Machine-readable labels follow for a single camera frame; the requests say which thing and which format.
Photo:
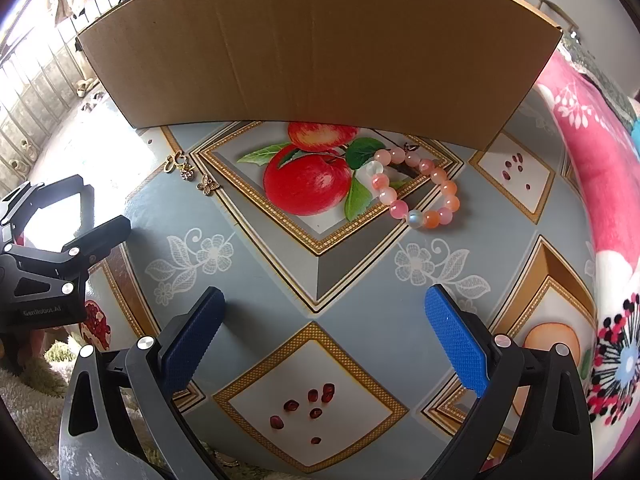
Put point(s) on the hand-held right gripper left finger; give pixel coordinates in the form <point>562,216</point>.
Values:
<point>195,340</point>

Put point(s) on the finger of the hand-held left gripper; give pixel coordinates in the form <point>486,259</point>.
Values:
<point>85,200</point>
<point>100,240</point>

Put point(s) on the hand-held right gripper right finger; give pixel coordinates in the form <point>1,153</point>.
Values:
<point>460,340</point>

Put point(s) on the brown cardboard box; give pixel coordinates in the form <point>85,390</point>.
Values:
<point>320,50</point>

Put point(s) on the person's left hand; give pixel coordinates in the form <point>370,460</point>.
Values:
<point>32,347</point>

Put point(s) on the window railing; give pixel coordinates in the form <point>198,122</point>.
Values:
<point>30,110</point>

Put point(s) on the beige slipper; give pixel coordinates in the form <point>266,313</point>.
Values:
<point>86,87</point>

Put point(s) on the fruit print tablecloth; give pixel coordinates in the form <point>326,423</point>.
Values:
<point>350,280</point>

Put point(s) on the pink floral blanket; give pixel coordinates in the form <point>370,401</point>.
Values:
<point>590,160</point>

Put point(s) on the light blue cloth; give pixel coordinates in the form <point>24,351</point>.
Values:
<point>636,135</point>

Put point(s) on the grey sequined cloth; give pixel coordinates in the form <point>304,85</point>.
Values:
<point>595,67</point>

